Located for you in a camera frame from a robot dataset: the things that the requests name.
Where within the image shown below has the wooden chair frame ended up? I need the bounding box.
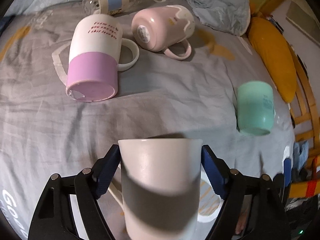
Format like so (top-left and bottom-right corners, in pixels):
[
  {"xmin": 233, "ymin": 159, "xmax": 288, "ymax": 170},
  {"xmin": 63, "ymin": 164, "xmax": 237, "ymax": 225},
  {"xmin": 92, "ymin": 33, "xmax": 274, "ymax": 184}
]
[{"xmin": 260, "ymin": 0, "xmax": 320, "ymax": 155}]

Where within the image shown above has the grey printed bed sheet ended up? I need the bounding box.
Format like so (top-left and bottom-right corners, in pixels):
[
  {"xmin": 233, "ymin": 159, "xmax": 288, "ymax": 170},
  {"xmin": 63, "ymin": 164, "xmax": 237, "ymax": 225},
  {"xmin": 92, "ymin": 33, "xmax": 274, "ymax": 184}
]
[{"xmin": 0, "ymin": 0, "xmax": 296, "ymax": 240}]

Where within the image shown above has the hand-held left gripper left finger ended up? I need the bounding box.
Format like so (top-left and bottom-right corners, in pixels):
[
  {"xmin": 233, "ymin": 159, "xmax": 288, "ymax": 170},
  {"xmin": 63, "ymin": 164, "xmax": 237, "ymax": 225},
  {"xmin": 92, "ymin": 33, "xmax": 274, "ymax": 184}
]
[{"xmin": 29, "ymin": 144, "xmax": 121, "ymax": 240}]

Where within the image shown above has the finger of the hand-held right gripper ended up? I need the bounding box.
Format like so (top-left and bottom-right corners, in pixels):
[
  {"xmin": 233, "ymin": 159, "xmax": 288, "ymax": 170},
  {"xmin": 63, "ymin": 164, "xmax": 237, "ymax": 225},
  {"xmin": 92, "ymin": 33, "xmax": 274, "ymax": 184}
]
[{"xmin": 273, "ymin": 158, "xmax": 292, "ymax": 203}]

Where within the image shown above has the white mug with grey band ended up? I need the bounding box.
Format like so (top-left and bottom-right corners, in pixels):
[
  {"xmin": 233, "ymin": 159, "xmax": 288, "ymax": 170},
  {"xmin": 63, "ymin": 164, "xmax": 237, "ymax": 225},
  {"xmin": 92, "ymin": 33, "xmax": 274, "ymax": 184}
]
[{"xmin": 108, "ymin": 138, "xmax": 203, "ymax": 240}]

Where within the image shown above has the crumpled blue-grey blanket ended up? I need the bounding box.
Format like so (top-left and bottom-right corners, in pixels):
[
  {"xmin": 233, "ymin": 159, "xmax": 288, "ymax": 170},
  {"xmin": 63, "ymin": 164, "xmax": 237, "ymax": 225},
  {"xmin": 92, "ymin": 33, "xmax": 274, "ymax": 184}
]
[{"xmin": 143, "ymin": 0, "xmax": 251, "ymax": 36}]

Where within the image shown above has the blue cloth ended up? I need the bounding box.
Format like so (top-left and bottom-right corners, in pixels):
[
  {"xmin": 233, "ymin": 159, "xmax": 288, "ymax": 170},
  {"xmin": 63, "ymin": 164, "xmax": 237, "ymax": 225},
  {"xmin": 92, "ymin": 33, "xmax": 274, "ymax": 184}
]
[{"xmin": 294, "ymin": 141, "xmax": 310, "ymax": 172}]

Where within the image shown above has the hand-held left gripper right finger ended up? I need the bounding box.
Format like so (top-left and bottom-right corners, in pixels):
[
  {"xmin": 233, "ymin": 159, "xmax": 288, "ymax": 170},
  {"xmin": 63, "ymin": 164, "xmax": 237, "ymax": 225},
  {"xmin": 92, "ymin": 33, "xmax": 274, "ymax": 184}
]
[{"xmin": 201, "ymin": 145, "xmax": 292, "ymax": 240}]

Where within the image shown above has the white mug with pink band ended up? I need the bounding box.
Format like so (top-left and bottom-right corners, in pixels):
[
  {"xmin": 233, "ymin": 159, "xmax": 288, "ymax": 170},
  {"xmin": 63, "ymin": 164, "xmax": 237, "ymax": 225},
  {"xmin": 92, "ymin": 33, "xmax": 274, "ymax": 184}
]
[{"xmin": 65, "ymin": 14, "xmax": 140, "ymax": 103}]

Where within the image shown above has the mint green cup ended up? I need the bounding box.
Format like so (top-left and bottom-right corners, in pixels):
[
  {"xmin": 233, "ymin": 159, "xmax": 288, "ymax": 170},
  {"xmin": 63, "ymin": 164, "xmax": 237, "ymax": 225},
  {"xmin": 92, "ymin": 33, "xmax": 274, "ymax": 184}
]
[{"xmin": 236, "ymin": 80, "xmax": 276, "ymax": 136}]

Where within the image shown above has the orange bar with red tape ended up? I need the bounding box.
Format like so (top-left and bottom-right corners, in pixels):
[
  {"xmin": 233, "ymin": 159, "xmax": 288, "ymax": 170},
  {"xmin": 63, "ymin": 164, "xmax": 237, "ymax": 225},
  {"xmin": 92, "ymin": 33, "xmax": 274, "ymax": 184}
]
[{"xmin": 289, "ymin": 179, "xmax": 320, "ymax": 201}]

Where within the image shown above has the yellow pillow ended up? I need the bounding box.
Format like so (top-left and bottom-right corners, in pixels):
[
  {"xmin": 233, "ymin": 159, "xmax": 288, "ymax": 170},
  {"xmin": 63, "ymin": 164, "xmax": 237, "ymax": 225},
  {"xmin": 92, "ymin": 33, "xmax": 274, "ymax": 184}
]
[{"xmin": 248, "ymin": 17, "xmax": 297, "ymax": 103}]

